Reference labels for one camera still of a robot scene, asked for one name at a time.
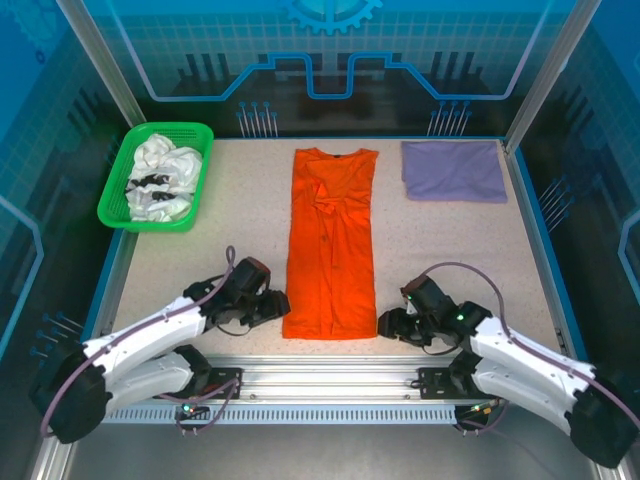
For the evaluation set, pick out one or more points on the green plastic basket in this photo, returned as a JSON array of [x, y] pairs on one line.
[[112, 207]]

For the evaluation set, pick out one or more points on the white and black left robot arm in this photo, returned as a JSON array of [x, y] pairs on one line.
[[150, 330]]

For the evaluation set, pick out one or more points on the aluminium mounting rail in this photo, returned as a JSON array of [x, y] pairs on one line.
[[330, 375]]

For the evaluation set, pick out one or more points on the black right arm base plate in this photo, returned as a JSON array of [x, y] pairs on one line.
[[435, 382]]

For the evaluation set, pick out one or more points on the white t-shirt with black print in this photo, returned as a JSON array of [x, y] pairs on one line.
[[175, 165]]

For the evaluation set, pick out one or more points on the orange t-shirt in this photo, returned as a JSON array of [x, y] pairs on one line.
[[330, 250]]

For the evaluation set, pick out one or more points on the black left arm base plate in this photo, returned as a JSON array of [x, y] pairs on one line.
[[225, 382]]

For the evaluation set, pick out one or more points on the aluminium frame post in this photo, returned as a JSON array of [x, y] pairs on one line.
[[542, 75], [105, 70]]

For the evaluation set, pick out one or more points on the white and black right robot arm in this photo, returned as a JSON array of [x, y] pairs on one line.
[[525, 355]]

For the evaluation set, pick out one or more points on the aluminium side rail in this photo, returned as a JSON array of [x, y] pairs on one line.
[[107, 290], [537, 250]]

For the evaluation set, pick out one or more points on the folded purple t-shirt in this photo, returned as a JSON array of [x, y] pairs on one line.
[[452, 170]]

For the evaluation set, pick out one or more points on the small black connector with led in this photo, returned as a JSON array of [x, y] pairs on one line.
[[480, 410], [190, 410]]

